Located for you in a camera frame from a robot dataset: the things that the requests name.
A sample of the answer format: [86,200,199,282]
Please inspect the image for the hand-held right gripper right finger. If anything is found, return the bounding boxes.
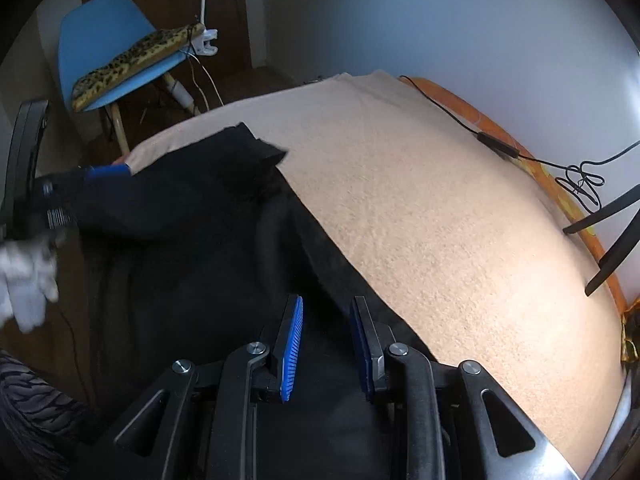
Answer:
[349,296,581,480]

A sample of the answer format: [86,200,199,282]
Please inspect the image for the beige blanket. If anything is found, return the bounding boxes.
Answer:
[112,72,626,480]

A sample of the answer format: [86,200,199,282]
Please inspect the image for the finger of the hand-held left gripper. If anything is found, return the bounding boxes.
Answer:
[49,162,135,196]

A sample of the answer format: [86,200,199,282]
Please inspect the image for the black cable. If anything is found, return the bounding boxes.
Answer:
[398,75,640,216]

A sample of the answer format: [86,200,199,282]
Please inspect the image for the orange bed sheet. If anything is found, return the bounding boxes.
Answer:
[400,76,640,366]

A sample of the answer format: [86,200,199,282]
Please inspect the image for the black pants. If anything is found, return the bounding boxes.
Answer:
[55,121,441,480]

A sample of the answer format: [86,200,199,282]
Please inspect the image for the blue chair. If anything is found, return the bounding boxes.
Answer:
[57,0,201,156]

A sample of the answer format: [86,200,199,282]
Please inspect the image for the black tripod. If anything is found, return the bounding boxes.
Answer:
[562,195,640,297]

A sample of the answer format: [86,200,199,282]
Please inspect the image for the person's left hand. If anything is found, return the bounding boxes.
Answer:
[0,236,61,334]

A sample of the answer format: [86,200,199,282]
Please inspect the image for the person's striped clothing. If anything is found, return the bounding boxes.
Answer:
[0,350,96,480]

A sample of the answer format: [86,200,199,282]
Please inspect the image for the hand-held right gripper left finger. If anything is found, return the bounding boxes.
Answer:
[65,294,304,480]

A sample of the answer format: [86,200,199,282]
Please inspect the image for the leopard print cushion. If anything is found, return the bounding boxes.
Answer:
[71,22,206,112]

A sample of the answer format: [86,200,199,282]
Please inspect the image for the white clip-on lamp cable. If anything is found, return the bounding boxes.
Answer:
[182,0,221,57]

